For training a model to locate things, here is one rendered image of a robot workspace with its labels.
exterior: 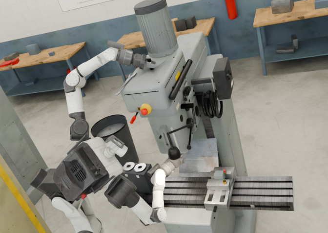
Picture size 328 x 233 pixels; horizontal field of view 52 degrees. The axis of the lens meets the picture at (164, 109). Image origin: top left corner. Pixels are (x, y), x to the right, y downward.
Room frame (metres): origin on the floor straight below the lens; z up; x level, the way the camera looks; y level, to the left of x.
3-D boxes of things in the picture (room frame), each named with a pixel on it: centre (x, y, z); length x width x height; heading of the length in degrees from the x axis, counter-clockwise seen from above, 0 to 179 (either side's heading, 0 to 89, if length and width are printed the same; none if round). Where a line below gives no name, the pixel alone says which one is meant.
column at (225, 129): (2.41, -0.28, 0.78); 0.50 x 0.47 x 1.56; 154
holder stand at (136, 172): (2.04, 0.34, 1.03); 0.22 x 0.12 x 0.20; 57
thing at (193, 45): (2.31, -0.23, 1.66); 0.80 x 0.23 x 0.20; 154
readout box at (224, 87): (1.98, -0.44, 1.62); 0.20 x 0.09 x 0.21; 154
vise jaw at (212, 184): (1.71, -0.19, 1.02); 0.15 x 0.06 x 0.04; 62
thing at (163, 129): (1.76, 0.04, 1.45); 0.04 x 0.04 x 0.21; 64
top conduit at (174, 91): (1.83, -0.15, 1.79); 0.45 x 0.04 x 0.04; 154
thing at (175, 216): (1.86, -0.01, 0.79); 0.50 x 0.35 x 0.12; 154
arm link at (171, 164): (1.80, 0.06, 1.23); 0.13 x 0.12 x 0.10; 39
